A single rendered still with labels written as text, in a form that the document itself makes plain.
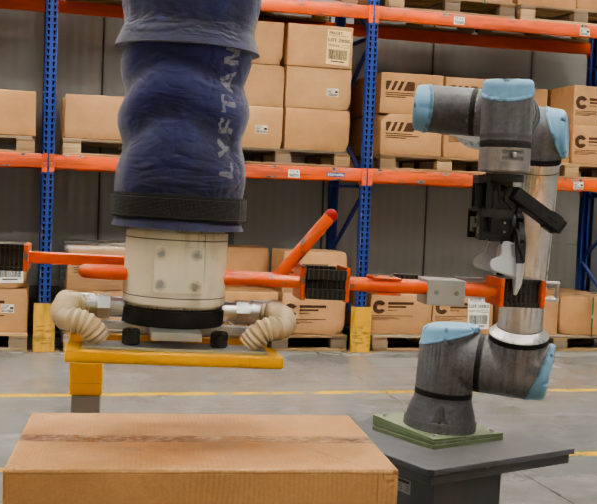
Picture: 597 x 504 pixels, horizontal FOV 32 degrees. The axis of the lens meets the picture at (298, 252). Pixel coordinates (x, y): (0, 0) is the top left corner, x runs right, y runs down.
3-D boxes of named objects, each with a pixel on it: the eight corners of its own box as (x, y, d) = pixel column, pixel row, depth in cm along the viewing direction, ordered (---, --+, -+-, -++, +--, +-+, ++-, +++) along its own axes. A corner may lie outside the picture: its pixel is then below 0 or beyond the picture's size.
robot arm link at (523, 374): (485, 379, 281) (511, 98, 259) (552, 390, 276) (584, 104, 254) (476, 402, 267) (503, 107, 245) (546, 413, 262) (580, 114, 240)
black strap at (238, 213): (109, 216, 164) (110, 190, 163) (110, 212, 186) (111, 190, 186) (253, 224, 168) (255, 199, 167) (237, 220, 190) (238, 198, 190)
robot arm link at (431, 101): (464, 101, 262) (411, 74, 198) (515, 106, 259) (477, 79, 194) (459, 148, 264) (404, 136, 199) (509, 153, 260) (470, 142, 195)
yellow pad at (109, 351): (63, 362, 161) (65, 330, 160) (66, 352, 170) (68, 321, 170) (283, 370, 167) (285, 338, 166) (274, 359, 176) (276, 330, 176)
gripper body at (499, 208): (466, 240, 190) (469, 173, 189) (511, 242, 191) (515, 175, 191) (479, 242, 183) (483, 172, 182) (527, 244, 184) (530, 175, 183)
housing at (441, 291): (426, 305, 181) (428, 279, 181) (415, 301, 188) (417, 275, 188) (465, 307, 183) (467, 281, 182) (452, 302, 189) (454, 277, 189)
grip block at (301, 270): (300, 301, 176) (303, 265, 176) (291, 295, 186) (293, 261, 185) (350, 303, 178) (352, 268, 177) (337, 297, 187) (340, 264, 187)
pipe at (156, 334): (65, 337, 162) (67, 300, 162) (71, 317, 187) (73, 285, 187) (283, 345, 168) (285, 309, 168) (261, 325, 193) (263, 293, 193)
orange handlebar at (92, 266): (9, 280, 170) (10, 257, 169) (25, 265, 199) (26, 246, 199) (552, 304, 186) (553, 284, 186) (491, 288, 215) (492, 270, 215)
